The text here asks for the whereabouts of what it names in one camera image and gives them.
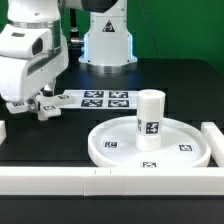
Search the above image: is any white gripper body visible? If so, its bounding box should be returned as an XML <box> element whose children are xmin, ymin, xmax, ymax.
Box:
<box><xmin>0</xmin><ymin>45</ymin><xmax>68</xmax><ymax>102</ymax></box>

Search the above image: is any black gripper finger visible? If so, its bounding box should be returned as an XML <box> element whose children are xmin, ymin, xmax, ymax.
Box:
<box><xmin>43</xmin><ymin>82</ymin><xmax>55</xmax><ymax>96</ymax></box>
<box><xmin>28</xmin><ymin>99</ymin><xmax>40</xmax><ymax>112</ymax></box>

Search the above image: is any white cross-shaped table base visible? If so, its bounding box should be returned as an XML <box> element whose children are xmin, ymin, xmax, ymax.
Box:
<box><xmin>6</xmin><ymin>94</ymin><xmax>75</xmax><ymax>121</ymax></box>

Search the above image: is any white round table top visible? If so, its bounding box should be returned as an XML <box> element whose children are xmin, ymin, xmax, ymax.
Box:
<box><xmin>88</xmin><ymin>116</ymin><xmax>211</xmax><ymax>168</ymax></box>

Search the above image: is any white marker sheet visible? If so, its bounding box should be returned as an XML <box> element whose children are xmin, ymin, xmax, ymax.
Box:
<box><xmin>62</xmin><ymin>90</ymin><xmax>138</xmax><ymax>109</ymax></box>

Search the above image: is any white left fence rail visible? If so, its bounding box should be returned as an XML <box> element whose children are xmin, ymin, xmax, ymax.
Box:
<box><xmin>0</xmin><ymin>120</ymin><xmax>6</xmax><ymax>145</ymax></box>

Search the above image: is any white fence rail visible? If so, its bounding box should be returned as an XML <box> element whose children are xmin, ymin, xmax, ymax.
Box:
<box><xmin>0</xmin><ymin>120</ymin><xmax>6</xmax><ymax>145</ymax></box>
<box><xmin>0</xmin><ymin>167</ymin><xmax>224</xmax><ymax>196</ymax></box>
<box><xmin>201</xmin><ymin>122</ymin><xmax>224</xmax><ymax>168</ymax></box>

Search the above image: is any white front fence rail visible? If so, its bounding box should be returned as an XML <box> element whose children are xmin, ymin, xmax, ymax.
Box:
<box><xmin>0</xmin><ymin>167</ymin><xmax>224</xmax><ymax>196</ymax></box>

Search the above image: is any white right fence rail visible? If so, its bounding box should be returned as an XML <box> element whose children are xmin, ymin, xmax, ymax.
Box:
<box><xmin>201</xmin><ymin>122</ymin><xmax>224</xmax><ymax>168</ymax></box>

